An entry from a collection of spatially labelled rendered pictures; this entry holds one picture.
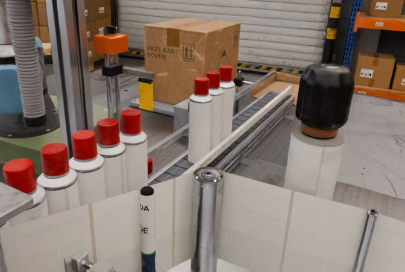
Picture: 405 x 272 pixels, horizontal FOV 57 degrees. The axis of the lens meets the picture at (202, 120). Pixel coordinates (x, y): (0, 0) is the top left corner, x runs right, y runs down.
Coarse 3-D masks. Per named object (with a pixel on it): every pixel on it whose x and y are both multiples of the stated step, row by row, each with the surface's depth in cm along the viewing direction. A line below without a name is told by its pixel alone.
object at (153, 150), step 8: (272, 72) 136; (264, 80) 129; (248, 88) 117; (240, 96) 112; (184, 128) 86; (168, 136) 82; (176, 136) 83; (160, 144) 78; (168, 144) 80; (152, 152) 75
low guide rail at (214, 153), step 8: (288, 88) 135; (280, 96) 126; (272, 104) 120; (264, 112) 113; (248, 120) 105; (256, 120) 108; (240, 128) 99; (248, 128) 104; (232, 136) 94; (224, 144) 90; (216, 152) 87; (200, 160) 82; (208, 160) 84; (192, 168) 78
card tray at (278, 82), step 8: (272, 80) 171; (280, 80) 173; (288, 80) 171; (296, 80) 169; (256, 88) 153; (264, 88) 161; (272, 88) 162; (280, 88) 162; (296, 88) 163; (256, 96) 150; (296, 96) 152; (296, 104) 143
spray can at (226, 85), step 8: (224, 72) 90; (232, 72) 92; (224, 80) 91; (224, 88) 91; (232, 88) 92; (224, 96) 92; (232, 96) 93; (224, 104) 93; (232, 104) 94; (224, 112) 93; (232, 112) 95; (224, 120) 94; (232, 120) 96; (224, 128) 95; (224, 136) 96
